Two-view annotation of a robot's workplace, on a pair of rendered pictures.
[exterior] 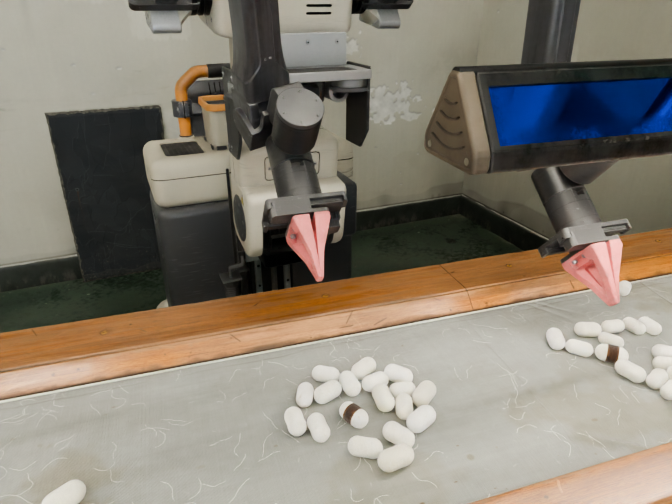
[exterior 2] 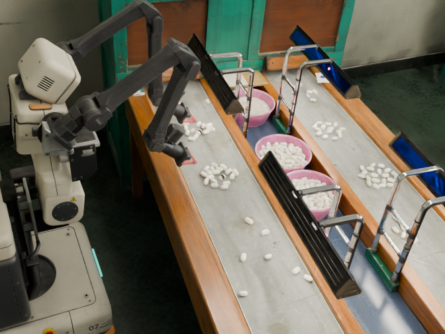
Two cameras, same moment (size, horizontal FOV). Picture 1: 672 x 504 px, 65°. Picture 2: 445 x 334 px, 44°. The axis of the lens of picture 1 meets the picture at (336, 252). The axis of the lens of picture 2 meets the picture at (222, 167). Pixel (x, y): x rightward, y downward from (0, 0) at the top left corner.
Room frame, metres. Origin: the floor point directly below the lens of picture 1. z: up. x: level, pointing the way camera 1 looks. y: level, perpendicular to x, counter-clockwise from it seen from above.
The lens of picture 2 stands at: (0.57, 1.82, 2.29)
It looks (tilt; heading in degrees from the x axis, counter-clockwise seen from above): 39 degrees down; 266
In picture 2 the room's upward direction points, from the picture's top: 5 degrees clockwise
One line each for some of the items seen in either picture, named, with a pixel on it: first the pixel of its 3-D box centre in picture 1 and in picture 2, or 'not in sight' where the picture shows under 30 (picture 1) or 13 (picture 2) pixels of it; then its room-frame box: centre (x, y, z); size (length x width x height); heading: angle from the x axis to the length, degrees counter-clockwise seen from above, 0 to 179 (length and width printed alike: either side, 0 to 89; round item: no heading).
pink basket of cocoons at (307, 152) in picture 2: not in sight; (282, 158); (0.15, -0.21, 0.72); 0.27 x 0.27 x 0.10
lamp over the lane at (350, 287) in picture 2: not in sight; (304, 215); (0.20, 0.54, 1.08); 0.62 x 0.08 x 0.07; 108
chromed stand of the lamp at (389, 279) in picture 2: not in sight; (414, 228); (-0.26, 0.40, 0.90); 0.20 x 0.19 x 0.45; 108
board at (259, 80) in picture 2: not in sight; (236, 80); (0.35, -0.84, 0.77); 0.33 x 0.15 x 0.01; 18
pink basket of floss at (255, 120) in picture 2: not in sight; (249, 109); (0.28, -0.63, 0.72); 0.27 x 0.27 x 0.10
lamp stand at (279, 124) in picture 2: not in sight; (302, 93); (0.04, -0.52, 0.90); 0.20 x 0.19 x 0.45; 108
